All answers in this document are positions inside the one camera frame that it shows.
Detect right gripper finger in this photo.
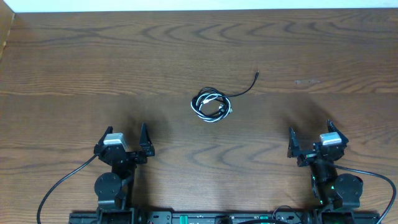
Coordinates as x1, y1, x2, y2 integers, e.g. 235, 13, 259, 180
326, 119, 349, 144
287, 128, 300, 158

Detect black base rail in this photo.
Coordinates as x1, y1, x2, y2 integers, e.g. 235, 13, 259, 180
68, 208, 379, 224

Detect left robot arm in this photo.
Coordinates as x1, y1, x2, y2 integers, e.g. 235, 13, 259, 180
93, 123, 155, 223

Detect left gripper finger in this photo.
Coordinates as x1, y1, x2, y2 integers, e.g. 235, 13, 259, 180
98, 126, 113, 145
139, 123, 155, 157

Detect white USB cable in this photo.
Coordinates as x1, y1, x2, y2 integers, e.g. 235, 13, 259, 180
190, 90, 233, 123

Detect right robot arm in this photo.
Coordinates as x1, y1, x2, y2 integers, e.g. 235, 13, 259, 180
287, 120, 363, 223

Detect black USB cable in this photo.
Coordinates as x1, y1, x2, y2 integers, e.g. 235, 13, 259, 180
191, 71, 260, 122

